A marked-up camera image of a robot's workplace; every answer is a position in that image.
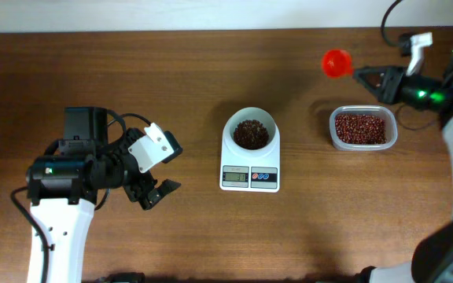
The red adzuki beans in container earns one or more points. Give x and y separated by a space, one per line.
360 129

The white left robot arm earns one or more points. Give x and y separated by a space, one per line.
59 216

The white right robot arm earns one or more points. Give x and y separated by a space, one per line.
432 260

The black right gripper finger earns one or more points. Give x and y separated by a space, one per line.
374 84
371 70

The red beans in bowl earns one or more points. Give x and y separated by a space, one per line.
251 134

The white metal bowl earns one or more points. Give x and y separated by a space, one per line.
251 113

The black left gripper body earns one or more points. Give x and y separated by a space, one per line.
126 172

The white digital kitchen scale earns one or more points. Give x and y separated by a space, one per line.
248 170

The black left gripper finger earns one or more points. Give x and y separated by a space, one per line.
177 149
151 197

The clear plastic bean container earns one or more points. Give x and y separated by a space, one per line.
391 131

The orange plastic measuring scoop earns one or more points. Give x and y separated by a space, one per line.
337 63

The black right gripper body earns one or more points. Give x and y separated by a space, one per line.
394 84

